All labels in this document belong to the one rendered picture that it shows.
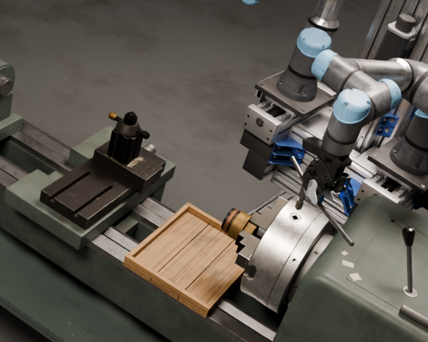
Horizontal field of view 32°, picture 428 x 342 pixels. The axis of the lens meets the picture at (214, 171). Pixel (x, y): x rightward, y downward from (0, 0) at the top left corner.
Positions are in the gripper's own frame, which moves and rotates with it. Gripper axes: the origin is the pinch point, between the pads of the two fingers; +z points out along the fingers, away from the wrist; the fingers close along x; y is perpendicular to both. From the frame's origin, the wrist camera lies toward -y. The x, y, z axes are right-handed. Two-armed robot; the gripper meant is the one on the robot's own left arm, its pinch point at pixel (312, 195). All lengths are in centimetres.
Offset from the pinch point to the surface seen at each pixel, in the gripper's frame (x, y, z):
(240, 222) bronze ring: -10.1, -13.5, 25.2
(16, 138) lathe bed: -64, -84, 51
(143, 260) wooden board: -35, -20, 45
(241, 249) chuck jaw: -12.7, -5.3, 26.6
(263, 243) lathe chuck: -10.2, 0.4, 17.3
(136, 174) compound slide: -32, -46, 36
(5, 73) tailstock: -65, -89, 26
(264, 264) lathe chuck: -10.7, 4.7, 21.0
